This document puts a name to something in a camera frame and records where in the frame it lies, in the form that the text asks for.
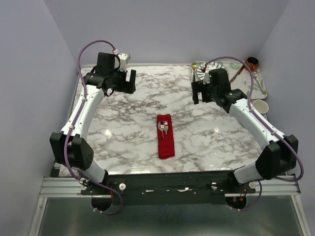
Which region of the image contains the silver fork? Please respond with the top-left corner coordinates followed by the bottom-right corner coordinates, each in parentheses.
top-left (163, 120), bottom-right (168, 134)

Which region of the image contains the silver spoon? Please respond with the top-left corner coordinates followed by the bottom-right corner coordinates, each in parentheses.
top-left (252, 72), bottom-right (262, 90)
top-left (157, 121), bottom-right (165, 138)

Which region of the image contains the red cloth napkin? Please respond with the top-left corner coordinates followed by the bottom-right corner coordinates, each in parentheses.
top-left (157, 114), bottom-right (175, 159)

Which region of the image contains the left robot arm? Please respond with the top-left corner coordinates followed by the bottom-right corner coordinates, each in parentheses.
top-left (50, 51), bottom-right (136, 194)

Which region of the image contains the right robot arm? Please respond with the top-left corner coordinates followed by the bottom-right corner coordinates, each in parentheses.
top-left (191, 68), bottom-right (298, 193)

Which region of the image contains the striped white plate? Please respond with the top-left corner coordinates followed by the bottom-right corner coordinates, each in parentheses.
top-left (195, 61), bottom-right (228, 81)

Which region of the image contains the floral serving tray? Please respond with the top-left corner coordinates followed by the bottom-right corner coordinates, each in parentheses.
top-left (189, 59), bottom-right (268, 99)

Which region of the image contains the silver spoon on tray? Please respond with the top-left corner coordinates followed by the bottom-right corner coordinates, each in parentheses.
top-left (252, 72), bottom-right (262, 90)

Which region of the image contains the orange black cup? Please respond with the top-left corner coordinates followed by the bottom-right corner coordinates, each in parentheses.
top-left (244, 57), bottom-right (259, 72)

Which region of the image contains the grey white mug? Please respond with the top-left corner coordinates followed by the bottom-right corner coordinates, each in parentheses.
top-left (252, 99), bottom-right (269, 115)

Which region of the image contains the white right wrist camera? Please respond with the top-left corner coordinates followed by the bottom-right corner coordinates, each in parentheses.
top-left (202, 65), bottom-right (210, 84)

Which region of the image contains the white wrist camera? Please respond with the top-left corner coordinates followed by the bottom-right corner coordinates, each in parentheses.
top-left (202, 65), bottom-right (210, 84)
top-left (115, 53), bottom-right (131, 71)

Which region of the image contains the gold fork green handle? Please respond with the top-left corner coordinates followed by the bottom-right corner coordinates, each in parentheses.
top-left (191, 62), bottom-right (197, 82)

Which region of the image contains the brown handled knife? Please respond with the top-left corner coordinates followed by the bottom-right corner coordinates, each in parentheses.
top-left (229, 66), bottom-right (244, 83)

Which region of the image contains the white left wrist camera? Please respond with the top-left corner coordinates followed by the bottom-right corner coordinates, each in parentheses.
top-left (115, 53), bottom-right (131, 71)

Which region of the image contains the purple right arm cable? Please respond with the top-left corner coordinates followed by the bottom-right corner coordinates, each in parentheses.
top-left (203, 56), bottom-right (305, 212)

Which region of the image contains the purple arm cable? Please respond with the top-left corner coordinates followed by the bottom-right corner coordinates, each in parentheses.
top-left (63, 39), bottom-right (124, 215)
top-left (203, 56), bottom-right (305, 212)

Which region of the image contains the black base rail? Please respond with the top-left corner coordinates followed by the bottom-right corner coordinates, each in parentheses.
top-left (81, 171), bottom-right (256, 206)

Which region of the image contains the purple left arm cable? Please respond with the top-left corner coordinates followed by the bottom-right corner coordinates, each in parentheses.
top-left (63, 39), bottom-right (124, 215)

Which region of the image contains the aluminium frame rail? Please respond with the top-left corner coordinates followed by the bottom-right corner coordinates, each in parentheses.
top-left (39, 177), bottom-right (301, 198)

